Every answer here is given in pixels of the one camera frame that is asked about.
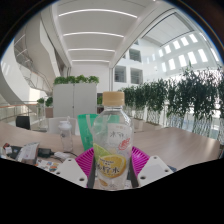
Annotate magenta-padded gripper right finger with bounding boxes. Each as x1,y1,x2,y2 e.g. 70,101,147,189
130,145,175,188

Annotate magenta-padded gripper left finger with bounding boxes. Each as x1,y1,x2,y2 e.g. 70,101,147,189
53,147,98,189

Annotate clear yellow-labelled drink bottle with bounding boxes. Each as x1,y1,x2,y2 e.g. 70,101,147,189
90,91,135,191

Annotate clear white-lidded water bottle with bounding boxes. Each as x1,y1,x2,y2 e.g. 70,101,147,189
58,116,74,153

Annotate colourful sticker sheet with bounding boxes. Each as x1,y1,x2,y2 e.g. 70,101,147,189
34,159,61,174

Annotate black power adapter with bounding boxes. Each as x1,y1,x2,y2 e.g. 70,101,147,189
37,147,54,158

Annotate green tote bag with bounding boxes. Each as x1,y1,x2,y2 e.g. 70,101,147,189
77,113,99,152

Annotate black folder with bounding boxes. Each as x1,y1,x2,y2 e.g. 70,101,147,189
6,144,23,159

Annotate brown planter with plant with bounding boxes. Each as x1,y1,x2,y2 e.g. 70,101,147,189
35,96,54,118

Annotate black chair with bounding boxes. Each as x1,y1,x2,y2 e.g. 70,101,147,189
15,115,32,131

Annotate small red-black box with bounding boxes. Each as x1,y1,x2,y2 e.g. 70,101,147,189
1,142,13,151

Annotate white cabinet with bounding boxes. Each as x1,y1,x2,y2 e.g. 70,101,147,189
52,82,99,118

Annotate row of green hedge plants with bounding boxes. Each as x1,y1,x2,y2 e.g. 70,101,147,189
118,66,224,144

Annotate green plants atop cabinet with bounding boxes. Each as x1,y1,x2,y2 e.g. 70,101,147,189
53,74,100,85

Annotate ceiling light strips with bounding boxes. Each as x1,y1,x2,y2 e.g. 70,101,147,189
58,8,138,64

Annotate black cable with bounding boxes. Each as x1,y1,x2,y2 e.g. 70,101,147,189
49,149,79,160

